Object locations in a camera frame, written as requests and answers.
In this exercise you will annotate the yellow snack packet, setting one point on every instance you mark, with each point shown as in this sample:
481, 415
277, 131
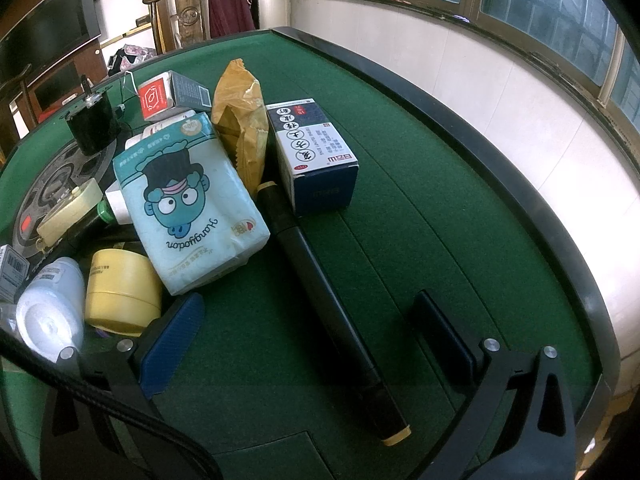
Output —
240, 120

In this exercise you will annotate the wooden television cabinet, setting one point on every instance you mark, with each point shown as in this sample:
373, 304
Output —
55, 85

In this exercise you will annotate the light blue cartoon tissue pack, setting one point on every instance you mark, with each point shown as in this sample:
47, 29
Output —
190, 200

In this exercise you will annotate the window with metal frame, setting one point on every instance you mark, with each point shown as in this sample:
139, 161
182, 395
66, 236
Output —
540, 5

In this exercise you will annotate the blue and white medicine box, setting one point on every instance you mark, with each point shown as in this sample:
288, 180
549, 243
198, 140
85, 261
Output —
310, 150

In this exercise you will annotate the dark green bottle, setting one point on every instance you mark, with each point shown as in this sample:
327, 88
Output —
106, 210

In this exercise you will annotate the black marker with yellow cap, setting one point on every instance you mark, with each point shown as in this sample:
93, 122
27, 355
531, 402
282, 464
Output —
320, 290

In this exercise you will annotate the wooden wall shelf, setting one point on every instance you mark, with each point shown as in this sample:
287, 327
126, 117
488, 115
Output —
160, 20

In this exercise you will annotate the maroon cloth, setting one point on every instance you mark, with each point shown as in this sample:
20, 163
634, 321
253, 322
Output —
230, 5

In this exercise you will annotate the black cylindrical motor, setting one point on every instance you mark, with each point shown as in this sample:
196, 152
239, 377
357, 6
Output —
92, 125

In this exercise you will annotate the black flat television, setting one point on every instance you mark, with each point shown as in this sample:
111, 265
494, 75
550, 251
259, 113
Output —
45, 25

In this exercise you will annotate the patterned cloth pile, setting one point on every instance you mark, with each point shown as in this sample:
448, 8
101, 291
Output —
132, 55

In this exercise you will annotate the dark wooden chair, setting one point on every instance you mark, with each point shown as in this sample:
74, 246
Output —
20, 90

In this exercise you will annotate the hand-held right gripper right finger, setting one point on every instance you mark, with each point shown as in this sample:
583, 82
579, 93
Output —
445, 342

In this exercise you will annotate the white plastic bottle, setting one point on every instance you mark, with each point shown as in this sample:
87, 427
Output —
50, 310

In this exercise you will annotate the light wooden chair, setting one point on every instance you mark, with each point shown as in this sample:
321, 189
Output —
187, 15

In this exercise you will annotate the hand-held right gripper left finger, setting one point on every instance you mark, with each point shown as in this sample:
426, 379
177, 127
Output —
172, 345

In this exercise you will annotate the white packet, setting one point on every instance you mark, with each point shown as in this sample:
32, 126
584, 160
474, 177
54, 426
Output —
150, 130

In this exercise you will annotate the yellow round jar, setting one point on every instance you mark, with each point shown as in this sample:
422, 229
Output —
120, 290

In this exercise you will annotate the small barcode box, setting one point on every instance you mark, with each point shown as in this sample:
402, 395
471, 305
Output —
12, 267

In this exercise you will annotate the red and white small box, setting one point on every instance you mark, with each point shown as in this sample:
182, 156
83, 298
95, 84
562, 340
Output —
160, 95

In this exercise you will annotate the cream cartoon case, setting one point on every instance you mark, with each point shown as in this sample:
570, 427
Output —
65, 215

